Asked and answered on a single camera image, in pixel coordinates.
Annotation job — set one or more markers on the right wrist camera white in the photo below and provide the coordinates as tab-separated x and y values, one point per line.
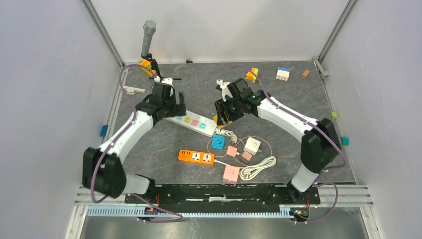
223	87

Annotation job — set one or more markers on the orange power strip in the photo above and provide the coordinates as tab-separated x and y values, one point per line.
196	157

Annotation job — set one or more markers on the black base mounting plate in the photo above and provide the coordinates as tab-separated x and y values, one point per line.
228	198

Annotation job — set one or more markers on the grey microphone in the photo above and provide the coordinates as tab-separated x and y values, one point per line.
149	30

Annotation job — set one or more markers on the white flat plastic piece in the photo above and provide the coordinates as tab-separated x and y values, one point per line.
132	90

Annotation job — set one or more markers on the orange green toy blocks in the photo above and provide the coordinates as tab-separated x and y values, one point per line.
252	74

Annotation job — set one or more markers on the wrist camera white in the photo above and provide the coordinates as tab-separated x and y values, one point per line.
223	87
163	81

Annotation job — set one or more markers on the white power strip cord plug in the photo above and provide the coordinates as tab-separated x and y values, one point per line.
224	132

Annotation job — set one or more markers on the white cube socket adapter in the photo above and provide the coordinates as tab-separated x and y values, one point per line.
252	145

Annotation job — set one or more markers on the blue clip left rail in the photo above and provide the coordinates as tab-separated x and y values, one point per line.
103	131

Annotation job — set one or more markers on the blue socket adapter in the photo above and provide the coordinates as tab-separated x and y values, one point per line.
218	142

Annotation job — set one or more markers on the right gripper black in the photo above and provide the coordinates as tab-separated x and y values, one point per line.
221	106

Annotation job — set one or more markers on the dusty pink usb adapter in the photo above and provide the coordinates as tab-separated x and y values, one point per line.
245	157

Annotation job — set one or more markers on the small pink charger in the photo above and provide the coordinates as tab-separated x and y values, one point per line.
231	151

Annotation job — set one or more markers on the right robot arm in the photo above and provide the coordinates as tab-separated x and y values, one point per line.
318	138

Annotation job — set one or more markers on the white blue toy block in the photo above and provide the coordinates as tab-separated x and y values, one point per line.
283	74

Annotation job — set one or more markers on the large pink cube adapter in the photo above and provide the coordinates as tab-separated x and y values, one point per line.
231	174

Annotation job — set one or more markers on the brown wooden block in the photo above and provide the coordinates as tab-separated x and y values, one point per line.
305	74

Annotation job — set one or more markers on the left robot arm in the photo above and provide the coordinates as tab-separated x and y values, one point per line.
103	166

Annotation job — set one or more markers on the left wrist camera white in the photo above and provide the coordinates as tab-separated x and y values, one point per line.
163	81

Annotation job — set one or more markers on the white multicolour power strip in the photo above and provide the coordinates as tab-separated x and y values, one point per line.
196	123

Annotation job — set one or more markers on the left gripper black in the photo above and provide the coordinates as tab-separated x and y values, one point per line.
177	109

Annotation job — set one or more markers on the teal clip right rail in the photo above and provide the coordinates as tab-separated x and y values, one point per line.
345	141

